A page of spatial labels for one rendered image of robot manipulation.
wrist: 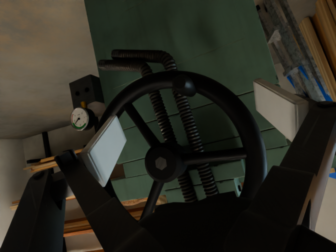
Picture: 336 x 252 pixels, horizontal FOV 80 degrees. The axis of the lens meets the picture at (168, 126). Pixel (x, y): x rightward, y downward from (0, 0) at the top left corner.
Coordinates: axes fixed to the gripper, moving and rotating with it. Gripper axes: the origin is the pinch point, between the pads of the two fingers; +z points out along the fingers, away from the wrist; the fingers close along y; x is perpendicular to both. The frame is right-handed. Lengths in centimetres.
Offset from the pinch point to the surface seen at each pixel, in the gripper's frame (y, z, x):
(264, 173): 7.8, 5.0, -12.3
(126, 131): -18.1, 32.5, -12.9
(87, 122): -25.9, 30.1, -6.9
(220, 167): 3.2, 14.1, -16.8
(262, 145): 8.5, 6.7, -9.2
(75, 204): -219, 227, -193
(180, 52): 1.2, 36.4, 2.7
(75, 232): -185, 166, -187
